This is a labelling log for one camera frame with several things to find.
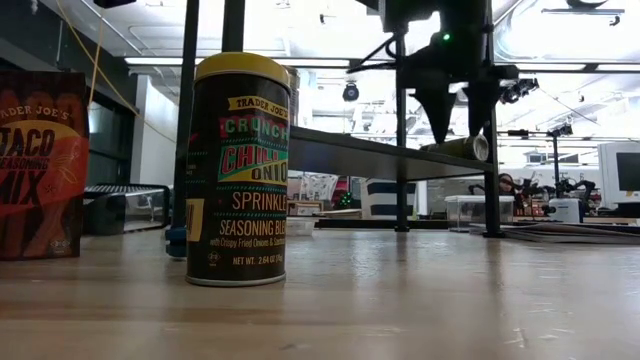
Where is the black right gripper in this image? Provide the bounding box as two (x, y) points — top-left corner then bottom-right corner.
(399, 0), (520, 145)

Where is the white computer monitor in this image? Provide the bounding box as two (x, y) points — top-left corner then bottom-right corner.
(598, 142), (640, 211)

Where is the ceiling light strip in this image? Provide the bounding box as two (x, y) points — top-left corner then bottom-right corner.
(124, 57), (206, 67)
(273, 58), (350, 68)
(514, 62), (586, 72)

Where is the white plastic tray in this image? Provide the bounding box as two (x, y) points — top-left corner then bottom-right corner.
(287, 217), (317, 237)

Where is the yellow hanging cord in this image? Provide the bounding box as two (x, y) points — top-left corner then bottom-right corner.
(54, 0), (177, 146)

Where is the black camera stand frame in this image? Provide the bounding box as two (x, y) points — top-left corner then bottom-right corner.
(504, 124), (574, 199)

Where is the white countertop appliance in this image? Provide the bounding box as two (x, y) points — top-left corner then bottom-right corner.
(547, 198), (585, 224)

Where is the black metal wooden shelf rack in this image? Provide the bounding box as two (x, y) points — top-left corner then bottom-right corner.
(169, 0), (506, 239)

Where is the hanging ceiling track fixture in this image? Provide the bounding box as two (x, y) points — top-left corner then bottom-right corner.
(542, 0), (626, 27)

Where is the person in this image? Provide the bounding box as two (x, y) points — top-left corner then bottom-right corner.
(497, 172), (521, 197)

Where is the yellow-lid chili onion spice jar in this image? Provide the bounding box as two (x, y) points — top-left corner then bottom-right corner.
(184, 51), (292, 288)

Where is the black-lid glass spice jar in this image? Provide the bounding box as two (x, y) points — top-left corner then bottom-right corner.
(419, 133), (490, 162)

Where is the black ceiling spotlight cluster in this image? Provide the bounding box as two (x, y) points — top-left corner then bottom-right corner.
(502, 77), (540, 105)

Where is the black wire mesh basket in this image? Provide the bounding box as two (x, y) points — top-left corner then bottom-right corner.
(82, 183), (171, 236)

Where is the blue T-shaped hand tool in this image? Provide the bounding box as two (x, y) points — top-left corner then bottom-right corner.
(164, 227), (189, 260)

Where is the blue white striped box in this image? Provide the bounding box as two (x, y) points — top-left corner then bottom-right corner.
(360, 179), (399, 220)

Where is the clear plastic box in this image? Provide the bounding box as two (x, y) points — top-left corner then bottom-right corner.
(443, 195), (516, 232)

